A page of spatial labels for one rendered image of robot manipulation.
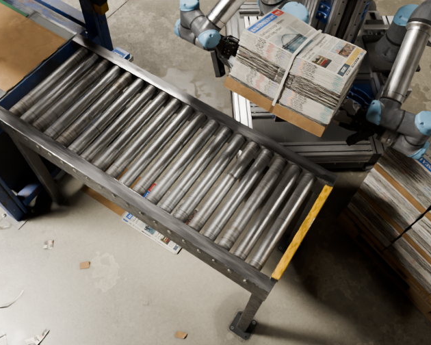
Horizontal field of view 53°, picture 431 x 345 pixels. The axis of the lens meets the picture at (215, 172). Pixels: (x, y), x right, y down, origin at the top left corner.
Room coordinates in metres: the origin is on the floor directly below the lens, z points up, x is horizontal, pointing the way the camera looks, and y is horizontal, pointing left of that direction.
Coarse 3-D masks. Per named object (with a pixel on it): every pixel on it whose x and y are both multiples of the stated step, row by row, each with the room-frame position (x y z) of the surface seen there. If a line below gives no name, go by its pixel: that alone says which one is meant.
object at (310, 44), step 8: (312, 32) 1.20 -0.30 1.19; (304, 40) 1.11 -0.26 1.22; (312, 40) 1.13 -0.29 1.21; (320, 40) 1.14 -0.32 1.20; (296, 48) 1.04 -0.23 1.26; (304, 48) 1.05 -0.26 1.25; (312, 48) 1.07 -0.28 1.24; (288, 56) 1.00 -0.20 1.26; (296, 56) 0.99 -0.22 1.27; (280, 64) 0.99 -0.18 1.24; (296, 64) 0.98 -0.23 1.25; (280, 72) 0.98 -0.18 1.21; (288, 72) 0.97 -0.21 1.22; (280, 80) 0.97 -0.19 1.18; (288, 80) 0.96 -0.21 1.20; (272, 88) 0.96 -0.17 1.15; (288, 88) 0.95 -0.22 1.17; (272, 96) 0.95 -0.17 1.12; (280, 96) 0.94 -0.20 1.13; (280, 104) 0.93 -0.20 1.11
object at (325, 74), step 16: (320, 48) 1.08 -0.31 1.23; (336, 48) 1.10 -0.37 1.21; (352, 48) 1.13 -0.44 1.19; (304, 64) 0.96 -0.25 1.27; (320, 64) 0.97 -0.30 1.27; (336, 64) 0.99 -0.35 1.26; (352, 64) 1.01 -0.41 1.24; (304, 80) 0.94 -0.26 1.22; (320, 80) 0.93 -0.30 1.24; (336, 80) 0.91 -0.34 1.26; (352, 80) 1.03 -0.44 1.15; (288, 96) 0.93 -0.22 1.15; (304, 96) 0.92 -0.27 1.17; (320, 96) 0.90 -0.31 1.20; (336, 96) 0.89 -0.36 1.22; (304, 112) 0.89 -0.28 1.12; (320, 112) 0.88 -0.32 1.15
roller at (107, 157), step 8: (160, 96) 1.17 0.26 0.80; (168, 96) 1.19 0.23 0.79; (152, 104) 1.13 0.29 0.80; (160, 104) 1.14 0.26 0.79; (144, 112) 1.08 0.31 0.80; (152, 112) 1.09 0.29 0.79; (136, 120) 1.04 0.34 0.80; (144, 120) 1.04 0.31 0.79; (128, 128) 1.00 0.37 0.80; (136, 128) 1.00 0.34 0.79; (120, 136) 0.95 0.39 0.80; (128, 136) 0.96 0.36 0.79; (112, 144) 0.91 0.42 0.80; (120, 144) 0.92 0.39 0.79; (104, 152) 0.87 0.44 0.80; (112, 152) 0.88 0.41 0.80; (120, 152) 0.90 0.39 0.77; (96, 160) 0.83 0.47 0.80; (104, 160) 0.84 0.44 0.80; (112, 160) 0.85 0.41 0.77; (104, 168) 0.81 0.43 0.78
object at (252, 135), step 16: (96, 48) 1.42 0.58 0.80; (96, 64) 1.40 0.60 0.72; (112, 64) 1.34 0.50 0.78; (128, 64) 1.34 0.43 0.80; (144, 80) 1.25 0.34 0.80; (160, 80) 1.26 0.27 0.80; (176, 96) 1.18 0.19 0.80; (192, 96) 1.19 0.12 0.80; (176, 112) 1.17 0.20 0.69; (208, 112) 1.11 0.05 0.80; (240, 128) 1.04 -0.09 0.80; (272, 144) 0.97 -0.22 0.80; (272, 160) 0.93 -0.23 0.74; (288, 160) 0.90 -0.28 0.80; (304, 160) 0.91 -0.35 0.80; (320, 176) 0.84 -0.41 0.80; (336, 176) 0.85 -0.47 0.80; (320, 192) 0.82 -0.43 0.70
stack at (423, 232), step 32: (384, 160) 1.01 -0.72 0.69; (416, 160) 0.93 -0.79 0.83; (384, 192) 0.94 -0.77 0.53; (416, 192) 0.87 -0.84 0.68; (352, 224) 0.95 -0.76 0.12; (384, 224) 0.87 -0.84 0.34; (416, 224) 0.79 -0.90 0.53; (384, 256) 0.78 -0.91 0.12; (416, 256) 0.72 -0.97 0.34; (416, 288) 0.62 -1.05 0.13
